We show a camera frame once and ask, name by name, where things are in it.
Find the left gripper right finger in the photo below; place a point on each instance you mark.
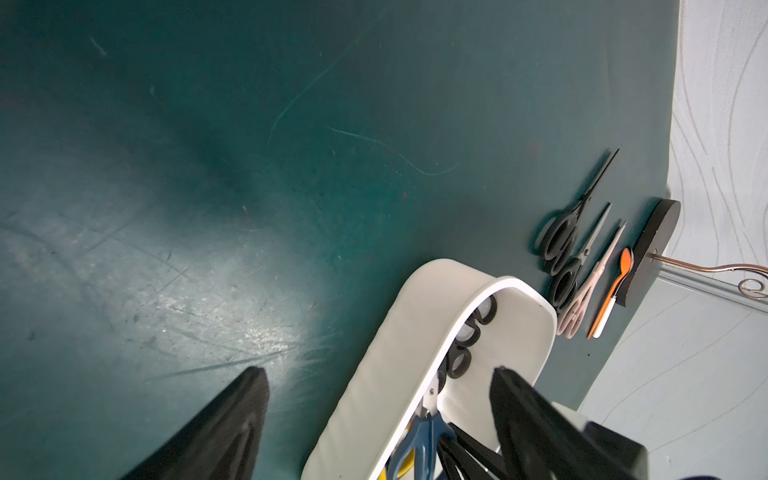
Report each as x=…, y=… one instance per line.
x=538, y=442

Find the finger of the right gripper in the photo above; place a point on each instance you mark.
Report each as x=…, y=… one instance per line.
x=491, y=463
x=456, y=462

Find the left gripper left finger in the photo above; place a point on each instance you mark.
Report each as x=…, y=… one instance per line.
x=221, y=441

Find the blue yellow handled scissors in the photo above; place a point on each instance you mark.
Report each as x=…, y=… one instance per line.
x=422, y=439

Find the white storage box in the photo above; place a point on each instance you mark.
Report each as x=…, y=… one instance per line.
x=402, y=359

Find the pink scissors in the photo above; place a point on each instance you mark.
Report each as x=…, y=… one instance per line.
x=569, y=321

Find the black handled steel scissors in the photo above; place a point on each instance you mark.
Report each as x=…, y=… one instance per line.
x=563, y=283

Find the large black scissors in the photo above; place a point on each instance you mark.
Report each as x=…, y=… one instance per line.
x=555, y=240

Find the orange spoon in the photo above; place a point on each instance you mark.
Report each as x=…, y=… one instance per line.
x=626, y=263

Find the brown metal hook stand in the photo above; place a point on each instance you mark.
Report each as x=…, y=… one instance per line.
x=648, y=255

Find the small black handled scissors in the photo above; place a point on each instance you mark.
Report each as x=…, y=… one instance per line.
x=459, y=357

